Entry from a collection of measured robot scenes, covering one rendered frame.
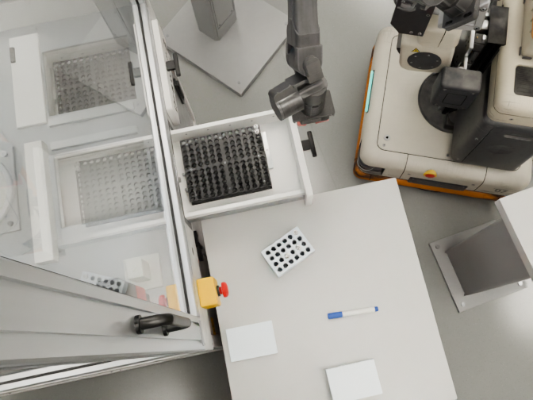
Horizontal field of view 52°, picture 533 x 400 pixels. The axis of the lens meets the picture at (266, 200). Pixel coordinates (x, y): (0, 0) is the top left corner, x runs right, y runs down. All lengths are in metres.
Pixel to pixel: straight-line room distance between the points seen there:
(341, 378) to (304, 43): 0.84
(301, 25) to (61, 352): 0.84
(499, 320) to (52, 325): 2.10
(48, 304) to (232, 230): 1.09
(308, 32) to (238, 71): 1.41
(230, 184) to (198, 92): 1.17
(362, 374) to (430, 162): 0.99
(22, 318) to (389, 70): 2.00
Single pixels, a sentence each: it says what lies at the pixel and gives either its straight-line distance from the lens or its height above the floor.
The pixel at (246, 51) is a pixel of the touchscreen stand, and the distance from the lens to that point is 2.61.
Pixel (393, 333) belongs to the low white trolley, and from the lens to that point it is 1.55.
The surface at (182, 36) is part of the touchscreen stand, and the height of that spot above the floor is 0.04.
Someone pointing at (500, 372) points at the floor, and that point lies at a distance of 2.44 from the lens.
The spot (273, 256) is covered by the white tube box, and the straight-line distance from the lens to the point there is 1.51.
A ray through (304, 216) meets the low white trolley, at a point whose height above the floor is 0.76.
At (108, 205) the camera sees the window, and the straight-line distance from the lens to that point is 0.82.
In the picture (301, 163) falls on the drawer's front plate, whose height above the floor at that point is 0.93.
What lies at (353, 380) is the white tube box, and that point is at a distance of 1.49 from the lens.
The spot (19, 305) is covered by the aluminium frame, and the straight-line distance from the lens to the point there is 0.47.
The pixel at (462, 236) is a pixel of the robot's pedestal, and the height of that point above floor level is 0.02.
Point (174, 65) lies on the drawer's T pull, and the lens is 1.60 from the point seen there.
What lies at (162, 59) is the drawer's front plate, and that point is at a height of 0.93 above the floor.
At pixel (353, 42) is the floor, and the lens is 2.68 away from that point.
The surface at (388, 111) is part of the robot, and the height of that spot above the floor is 0.28.
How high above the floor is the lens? 2.29
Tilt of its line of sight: 75 degrees down
